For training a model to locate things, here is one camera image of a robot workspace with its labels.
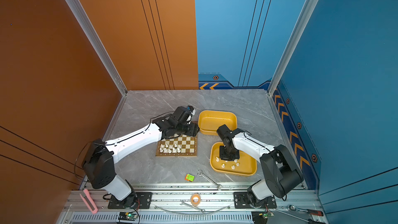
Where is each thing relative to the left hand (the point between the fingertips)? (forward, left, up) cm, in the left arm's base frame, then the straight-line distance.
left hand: (196, 127), depth 84 cm
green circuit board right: (-37, -34, -13) cm, 52 cm away
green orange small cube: (-23, +3, -12) cm, 26 cm away
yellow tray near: (-16, -27, -13) cm, 34 cm away
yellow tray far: (+13, -8, -13) cm, 20 cm away
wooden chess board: (-5, +9, -12) cm, 16 cm away
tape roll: (-32, 0, -16) cm, 36 cm away
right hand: (-12, -15, -13) cm, 24 cm away
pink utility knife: (-33, +51, -14) cm, 62 cm away
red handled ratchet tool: (-35, -45, -11) cm, 58 cm away
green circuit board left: (-39, +30, -16) cm, 52 cm away
